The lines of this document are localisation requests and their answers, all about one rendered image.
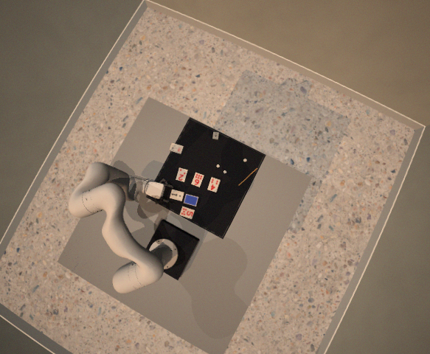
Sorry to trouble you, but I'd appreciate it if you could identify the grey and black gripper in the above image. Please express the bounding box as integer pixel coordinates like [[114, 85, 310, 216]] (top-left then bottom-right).
[[145, 178, 174, 204]]

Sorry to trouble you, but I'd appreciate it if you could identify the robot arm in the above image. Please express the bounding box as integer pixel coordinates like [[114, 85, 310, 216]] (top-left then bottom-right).
[[69, 162, 178, 294]]

